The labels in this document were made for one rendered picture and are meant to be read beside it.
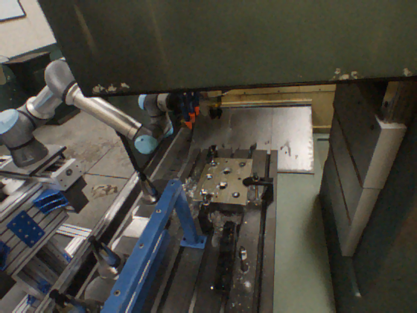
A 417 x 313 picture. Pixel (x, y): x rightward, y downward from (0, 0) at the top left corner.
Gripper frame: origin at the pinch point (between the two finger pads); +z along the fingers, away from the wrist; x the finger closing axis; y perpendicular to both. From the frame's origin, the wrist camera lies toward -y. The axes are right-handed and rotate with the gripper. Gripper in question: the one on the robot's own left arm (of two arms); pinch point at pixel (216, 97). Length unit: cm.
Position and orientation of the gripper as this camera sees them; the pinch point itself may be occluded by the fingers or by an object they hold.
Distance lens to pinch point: 81.7
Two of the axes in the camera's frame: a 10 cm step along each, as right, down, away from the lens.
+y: 2.1, 7.9, 5.7
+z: 8.5, 1.4, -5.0
